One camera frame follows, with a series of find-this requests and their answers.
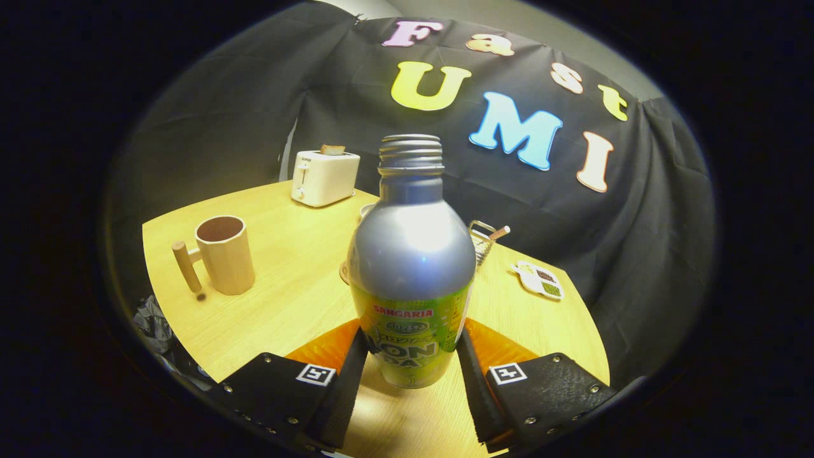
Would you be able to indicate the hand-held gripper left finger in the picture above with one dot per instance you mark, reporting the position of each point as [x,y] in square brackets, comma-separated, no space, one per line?
[346,394]

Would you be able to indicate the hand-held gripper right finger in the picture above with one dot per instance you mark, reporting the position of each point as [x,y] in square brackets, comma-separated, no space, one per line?
[474,394]

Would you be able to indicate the round cork coaster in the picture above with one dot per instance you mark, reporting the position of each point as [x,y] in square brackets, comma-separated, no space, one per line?
[344,273]

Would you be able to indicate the silver bottle with green label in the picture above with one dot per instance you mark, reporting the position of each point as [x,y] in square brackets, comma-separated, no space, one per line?
[410,254]

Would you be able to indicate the light wooden table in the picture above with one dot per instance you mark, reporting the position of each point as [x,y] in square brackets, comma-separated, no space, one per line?
[292,299]

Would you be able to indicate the white divided condiment dish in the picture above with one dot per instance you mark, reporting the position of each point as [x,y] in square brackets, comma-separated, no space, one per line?
[537,280]

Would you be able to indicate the black backdrop cloth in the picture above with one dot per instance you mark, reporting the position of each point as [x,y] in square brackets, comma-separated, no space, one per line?
[572,254]

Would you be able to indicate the small white plate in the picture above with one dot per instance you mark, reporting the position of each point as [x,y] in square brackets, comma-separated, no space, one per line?
[367,210]

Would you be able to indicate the crumpled grey plastic sheet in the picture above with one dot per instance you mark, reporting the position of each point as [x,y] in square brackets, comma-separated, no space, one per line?
[156,327]

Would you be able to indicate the cream toaster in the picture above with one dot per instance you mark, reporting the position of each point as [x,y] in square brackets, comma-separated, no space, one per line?
[324,178]

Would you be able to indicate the toast slice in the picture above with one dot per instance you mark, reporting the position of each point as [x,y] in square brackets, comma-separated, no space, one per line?
[332,150]

